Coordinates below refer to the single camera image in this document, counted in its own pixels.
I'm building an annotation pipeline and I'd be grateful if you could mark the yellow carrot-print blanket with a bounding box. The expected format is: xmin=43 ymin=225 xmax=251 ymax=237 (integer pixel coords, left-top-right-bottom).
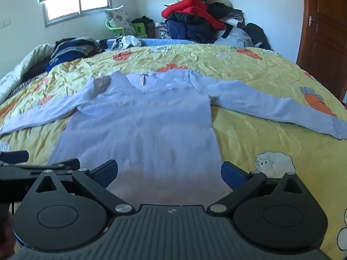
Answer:
xmin=0 ymin=45 xmax=347 ymax=260

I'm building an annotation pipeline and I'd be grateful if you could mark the grey patterned pillow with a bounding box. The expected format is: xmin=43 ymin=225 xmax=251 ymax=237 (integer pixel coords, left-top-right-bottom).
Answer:
xmin=104 ymin=5 xmax=136 ymax=38

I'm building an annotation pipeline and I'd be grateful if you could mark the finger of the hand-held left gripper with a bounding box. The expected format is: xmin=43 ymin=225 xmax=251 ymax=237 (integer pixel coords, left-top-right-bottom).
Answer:
xmin=47 ymin=158 xmax=81 ymax=172
xmin=0 ymin=150 xmax=30 ymax=166

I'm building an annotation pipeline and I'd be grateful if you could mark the light blue sweater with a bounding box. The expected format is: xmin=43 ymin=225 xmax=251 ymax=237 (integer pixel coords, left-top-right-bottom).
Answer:
xmin=0 ymin=69 xmax=347 ymax=207

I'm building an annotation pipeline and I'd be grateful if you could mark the black backpack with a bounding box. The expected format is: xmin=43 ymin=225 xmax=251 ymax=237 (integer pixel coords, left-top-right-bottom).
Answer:
xmin=244 ymin=23 xmax=272 ymax=51

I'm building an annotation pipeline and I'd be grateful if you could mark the brown wooden door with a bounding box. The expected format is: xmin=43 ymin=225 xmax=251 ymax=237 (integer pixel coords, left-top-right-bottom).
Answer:
xmin=295 ymin=0 xmax=347 ymax=103

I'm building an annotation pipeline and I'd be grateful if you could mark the stack of folded dark clothes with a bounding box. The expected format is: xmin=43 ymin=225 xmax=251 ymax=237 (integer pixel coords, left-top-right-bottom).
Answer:
xmin=46 ymin=37 xmax=108 ymax=72

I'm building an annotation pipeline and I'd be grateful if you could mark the window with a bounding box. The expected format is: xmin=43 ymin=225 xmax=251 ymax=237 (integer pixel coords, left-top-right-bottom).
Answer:
xmin=42 ymin=0 xmax=113 ymax=28

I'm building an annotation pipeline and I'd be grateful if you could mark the white printed plastic bag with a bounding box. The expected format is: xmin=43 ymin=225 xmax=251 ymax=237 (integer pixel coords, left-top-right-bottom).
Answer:
xmin=112 ymin=35 xmax=142 ymax=50

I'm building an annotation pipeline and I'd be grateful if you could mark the zebra striped cloth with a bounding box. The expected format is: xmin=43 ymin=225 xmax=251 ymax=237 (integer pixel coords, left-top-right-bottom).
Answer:
xmin=5 ymin=74 xmax=42 ymax=98

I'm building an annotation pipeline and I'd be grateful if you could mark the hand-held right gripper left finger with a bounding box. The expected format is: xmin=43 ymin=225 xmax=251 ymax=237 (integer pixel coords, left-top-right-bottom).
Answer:
xmin=29 ymin=159 xmax=136 ymax=218

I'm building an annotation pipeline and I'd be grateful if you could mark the dark cloth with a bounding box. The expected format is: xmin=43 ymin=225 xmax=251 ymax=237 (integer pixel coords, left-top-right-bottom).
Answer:
xmin=26 ymin=57 xmax=55 ymax=82

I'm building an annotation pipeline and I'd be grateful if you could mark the clear plastic bag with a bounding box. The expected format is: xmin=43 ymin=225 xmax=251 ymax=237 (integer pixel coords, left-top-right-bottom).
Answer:
xmin=224 ymin=27 xmax=254 ymax=48

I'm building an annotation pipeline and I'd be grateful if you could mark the navy jacket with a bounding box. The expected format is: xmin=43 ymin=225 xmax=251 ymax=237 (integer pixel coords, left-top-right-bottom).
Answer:
xmin=166 ymin=19 xmax=217 ymax=44

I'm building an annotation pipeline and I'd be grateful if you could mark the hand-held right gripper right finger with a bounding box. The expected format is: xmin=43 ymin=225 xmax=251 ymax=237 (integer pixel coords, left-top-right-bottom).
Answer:
xmin=206 ymin=161 xmax=313 ymax=215

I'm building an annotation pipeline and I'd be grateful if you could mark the white quilt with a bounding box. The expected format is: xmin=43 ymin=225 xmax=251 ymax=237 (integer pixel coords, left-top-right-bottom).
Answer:
xmin=0 ymin=43 xmax=55 ymax=103

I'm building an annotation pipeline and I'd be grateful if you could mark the dark bag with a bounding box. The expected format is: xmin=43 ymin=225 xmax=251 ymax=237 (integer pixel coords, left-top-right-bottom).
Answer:
xmin=132 ymin=16 xmax=155 ymax=30

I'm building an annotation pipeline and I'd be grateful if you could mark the green plastic chair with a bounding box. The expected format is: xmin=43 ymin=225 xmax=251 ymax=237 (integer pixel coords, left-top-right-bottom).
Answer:
xmin=105 ymin=19 xmax=148 ymax=39

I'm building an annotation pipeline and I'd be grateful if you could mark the houndstooth cloth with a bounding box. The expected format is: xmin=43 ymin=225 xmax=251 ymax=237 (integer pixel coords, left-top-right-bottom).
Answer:
xmin=154 ymin=22 xmax=172 ymax=40

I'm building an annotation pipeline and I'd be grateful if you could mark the black puffer jacket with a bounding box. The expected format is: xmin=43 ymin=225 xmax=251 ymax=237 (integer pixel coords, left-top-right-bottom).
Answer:
xmin=166 ymin=11 xmax=215 ymax=27

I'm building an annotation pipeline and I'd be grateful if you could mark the red jacket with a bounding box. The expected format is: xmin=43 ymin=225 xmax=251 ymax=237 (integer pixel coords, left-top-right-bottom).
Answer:
xmin=162 ymin=0 xmax=226 ymax=30

